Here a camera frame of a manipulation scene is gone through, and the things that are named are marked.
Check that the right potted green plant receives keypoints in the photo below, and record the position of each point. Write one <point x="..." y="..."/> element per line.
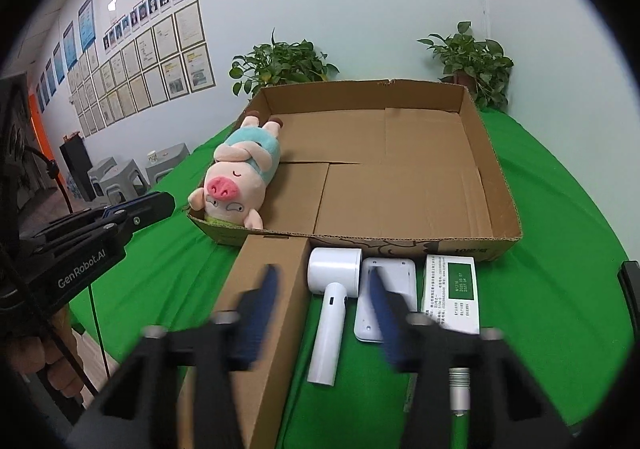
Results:
<point x="480" y="65"/>

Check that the long brown cardboard box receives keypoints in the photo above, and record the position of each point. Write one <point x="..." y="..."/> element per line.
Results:
<point x="260" y="393"/>

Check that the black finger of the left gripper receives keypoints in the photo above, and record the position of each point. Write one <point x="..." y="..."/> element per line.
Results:
<point x="141" y="212"/>

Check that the potted green plant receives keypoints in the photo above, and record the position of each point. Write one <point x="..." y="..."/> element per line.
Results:
<point x="480" y="65"/>
<point x="277" y="63"/>

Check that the black speaker box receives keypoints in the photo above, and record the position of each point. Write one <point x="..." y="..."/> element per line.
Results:
<point x="78" y="162"/>

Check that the white rectangular device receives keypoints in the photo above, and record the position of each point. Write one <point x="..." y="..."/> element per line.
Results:
<point x="399" y="275"/>

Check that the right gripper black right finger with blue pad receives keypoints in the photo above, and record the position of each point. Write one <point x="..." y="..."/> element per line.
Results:
<point x="507" y="406"/>

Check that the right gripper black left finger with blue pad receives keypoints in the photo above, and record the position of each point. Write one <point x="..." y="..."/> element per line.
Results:
<point x="137" y="407"/>

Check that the silver metal cylinder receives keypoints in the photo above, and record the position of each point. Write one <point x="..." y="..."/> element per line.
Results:
<point x="460" y="391"/>

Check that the person's left hand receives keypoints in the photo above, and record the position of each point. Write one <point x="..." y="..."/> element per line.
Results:
<point x="31" y="355"/>

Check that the green tablecloth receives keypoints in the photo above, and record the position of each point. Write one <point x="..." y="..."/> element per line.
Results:
<point x="555" y="295"/>

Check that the left potted green plant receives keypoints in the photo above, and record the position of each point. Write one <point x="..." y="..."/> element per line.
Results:
<point x="277" y="63"/>

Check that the white green printed carton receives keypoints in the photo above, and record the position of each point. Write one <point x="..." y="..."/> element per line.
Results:
<point x="450" y="294"/>

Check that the white hair dryer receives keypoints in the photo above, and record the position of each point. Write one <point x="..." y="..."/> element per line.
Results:
<point x="333" y="273"/>

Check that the grey plastic stool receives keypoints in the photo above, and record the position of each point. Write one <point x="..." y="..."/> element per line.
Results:
<point x="118" y="182"/>
<point x="161" y="163"/>

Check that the large open cardboard tray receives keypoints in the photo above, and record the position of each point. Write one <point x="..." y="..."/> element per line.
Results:
<point x="395" y="167"/>

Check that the pink pig plush toy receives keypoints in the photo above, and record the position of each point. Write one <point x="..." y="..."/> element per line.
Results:
<point x="237" y="168"/>

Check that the framed certificates on wall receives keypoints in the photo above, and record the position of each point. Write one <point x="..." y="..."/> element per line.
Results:
<point x="166" y="61"/>

